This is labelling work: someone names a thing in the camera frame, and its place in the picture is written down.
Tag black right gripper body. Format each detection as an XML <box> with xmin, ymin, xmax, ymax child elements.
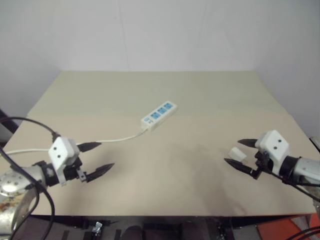
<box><xmin>250</xmin><ymin>149</ymin><xmax>275</xmax><ymax>181</ymax></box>

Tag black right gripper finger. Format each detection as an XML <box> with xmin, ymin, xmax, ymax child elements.
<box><xmin>237</xmin><ymin>138</ymin><xmax>258</xmax><ymax>149</ymax></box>
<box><xmin>224</xmin><ymin>157</ymin><xmax>254</xmax><ymax>175</ymax></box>

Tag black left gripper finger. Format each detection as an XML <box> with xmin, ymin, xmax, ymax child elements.
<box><xmin>83</xmin><ymin>163</ymin><xmax>116</xmax><ymax>184</ymax></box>
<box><xmin>75</xmin><ymin>141</ymin><xmax>102</xmax><ymax>152</ymax></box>

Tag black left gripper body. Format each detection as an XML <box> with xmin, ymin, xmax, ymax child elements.
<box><xmin>61</xmin><ymin>156</ymin><xmax>89</xmax><ymax>185</ymax></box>

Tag white plug block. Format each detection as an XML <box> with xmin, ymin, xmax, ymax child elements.
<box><xmin>228</xmin><ymin>147</ymin><xmax>247</xmax><ymax>164</ymax></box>

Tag white power strip blue sockets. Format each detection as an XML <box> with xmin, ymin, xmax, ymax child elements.
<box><xmin>140</xmin><ymin>99</ymin><xmax>179</xmax><ymax>132</ymax></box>

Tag small metal clamp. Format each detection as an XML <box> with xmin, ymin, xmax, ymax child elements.
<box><xmin>91</xmin><ymin>221</ymin><xmax>104</xmax><ymax>236</ymax></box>

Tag orange object under table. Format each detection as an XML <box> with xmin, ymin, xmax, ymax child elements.
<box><xmin>257</xmin><ymin>212</ymin><xmax>320</xmax><ymax>240</ymax></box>

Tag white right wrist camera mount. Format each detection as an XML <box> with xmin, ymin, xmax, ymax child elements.
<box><xmin>254</xmin><ymin>129</ymin><xmax>292</xmax><ymax>175</ymax></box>

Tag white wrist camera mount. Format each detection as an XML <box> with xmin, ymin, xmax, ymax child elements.
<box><xmin>254</xmin><ymin>129</ymin><xmax>292</xmax><ymax>175</ymax></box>
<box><xmin>48</xmin><ymin>136</ymin><xmax>81</xmax><ymax>187</ymax></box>

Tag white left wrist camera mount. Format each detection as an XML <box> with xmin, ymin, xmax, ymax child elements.
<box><xmin>48</xmin><ymin>136</ymin><xmax>81</xmax><ymax>187</ymax></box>

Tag white power strip cord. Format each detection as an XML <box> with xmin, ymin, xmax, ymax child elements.
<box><xmin>3</xmin><ymin>126</ymin><xmax>149</xmax><ymax>155</ymax></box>

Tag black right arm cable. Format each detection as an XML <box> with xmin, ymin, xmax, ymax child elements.
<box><xmin>268</xmin><ymin>169</ymin><xmax>320</xmax><ymax>201</ymax></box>

